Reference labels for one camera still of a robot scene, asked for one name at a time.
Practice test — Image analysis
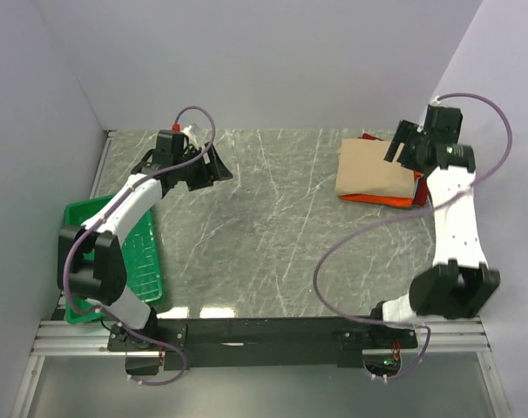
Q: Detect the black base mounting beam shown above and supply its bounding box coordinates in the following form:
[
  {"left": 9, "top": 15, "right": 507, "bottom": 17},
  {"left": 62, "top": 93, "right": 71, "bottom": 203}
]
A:
[{"left": 107, "top": 317, "right": 418, "bottom": 371}]

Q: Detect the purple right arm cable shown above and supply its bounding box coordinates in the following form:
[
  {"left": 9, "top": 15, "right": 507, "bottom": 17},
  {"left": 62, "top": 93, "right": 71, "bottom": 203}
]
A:
[{"left": 312, "top": 91, "right": 516, "bottom": 382}]

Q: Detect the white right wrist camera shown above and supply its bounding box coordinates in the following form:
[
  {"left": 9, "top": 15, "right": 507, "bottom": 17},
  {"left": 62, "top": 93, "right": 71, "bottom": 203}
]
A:
[{"left": 416, "top": 96, "right": 441, "bottom": 132}]

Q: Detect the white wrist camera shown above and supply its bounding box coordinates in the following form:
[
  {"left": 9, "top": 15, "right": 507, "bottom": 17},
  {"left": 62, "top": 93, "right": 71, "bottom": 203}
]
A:
[
  {"left": 171, "top": 124, "right": 200, "bottom": 150},
  {"left": 416, "top": 96, "right": 441, "bottom": 132}
]

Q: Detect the aluminium frame rail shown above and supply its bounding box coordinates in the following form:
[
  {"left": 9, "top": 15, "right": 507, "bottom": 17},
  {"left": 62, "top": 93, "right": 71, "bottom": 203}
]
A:
[{"left": 11, "top": 317, "right": 511, "bottom": 417}]

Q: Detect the dark red folded t shirt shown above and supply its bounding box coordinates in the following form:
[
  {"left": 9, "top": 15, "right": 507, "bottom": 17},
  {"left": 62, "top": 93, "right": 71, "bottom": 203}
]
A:
[{"left": 357, "top": 133, "right": 433, "bottom": 208}]

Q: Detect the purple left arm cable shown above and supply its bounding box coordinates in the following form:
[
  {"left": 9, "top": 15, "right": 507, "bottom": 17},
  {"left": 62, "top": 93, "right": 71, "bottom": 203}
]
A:
[{"left": 63, "top": 106, "right": 216, "bottom": 388}]

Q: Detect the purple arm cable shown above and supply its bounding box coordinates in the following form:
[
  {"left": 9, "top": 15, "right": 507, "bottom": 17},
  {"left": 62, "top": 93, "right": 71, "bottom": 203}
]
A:
[
  {"left": 312, "top": 91, "right": 516, "bottom": 382},
  {"left": 63, "top": 106, "right": 216, "bottom": 388}
]

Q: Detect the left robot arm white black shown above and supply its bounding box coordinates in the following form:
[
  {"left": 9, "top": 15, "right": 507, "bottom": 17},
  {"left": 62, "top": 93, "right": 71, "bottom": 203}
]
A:
[{"left": 58, "top": 127, "right": 233, "bottom": 350}]

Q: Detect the green plastic tray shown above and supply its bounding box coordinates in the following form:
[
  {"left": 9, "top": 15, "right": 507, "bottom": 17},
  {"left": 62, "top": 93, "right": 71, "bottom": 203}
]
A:
[{"left": 58, "top": 196, "right": 163, "bottom": 324}]

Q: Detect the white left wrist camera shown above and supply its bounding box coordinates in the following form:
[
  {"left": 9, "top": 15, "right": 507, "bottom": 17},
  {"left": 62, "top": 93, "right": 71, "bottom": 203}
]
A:
[{"left": 171, "top": 124, "right": 200, "bottom": 150}]

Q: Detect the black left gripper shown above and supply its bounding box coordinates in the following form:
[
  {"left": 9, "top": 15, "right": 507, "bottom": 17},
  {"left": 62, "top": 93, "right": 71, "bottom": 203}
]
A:
[{"left": 174, "top": 142, "right": 233, "bottom": 192}]

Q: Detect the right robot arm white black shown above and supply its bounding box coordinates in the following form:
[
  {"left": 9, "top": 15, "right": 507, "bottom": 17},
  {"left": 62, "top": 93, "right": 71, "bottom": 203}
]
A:
[{"left": 367, "top": 103, "right": 500, "bottom": 347}]

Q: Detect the beige t shirt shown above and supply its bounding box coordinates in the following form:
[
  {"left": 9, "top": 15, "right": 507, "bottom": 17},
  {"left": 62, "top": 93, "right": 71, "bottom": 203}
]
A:
[{"left": 335, "top": 138, "right": 416, "bottom": 207}]

